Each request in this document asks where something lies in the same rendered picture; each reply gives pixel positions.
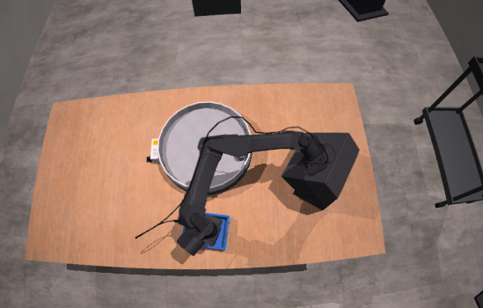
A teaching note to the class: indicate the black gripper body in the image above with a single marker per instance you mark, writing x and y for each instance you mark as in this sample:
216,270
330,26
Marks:
211,240

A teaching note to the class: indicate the blue tray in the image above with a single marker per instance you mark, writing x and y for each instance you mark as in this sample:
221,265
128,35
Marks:
222,238

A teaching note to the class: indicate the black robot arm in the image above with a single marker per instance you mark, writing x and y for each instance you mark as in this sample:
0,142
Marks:
192,210

